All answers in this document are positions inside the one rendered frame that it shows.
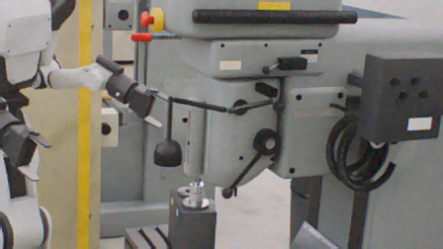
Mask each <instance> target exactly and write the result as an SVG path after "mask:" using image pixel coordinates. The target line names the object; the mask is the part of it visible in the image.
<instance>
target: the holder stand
mask: <svg viewBox="0 0 443 249"><path fill-rule="evenodd" d="M189 194H190V187H183V188H179V189H172V190H170V202H169V218H168V240H169V241H170V243H171V247H172V249H215V239H216V228H217V216H218V213H217V211H216V210H215V208H214V206H213V204H212V202H211V201H210V199H209V197H207V194H206V192H205V191H204V201H203V203H202V204H200V205H192V204H190V203H189Z"/></svg>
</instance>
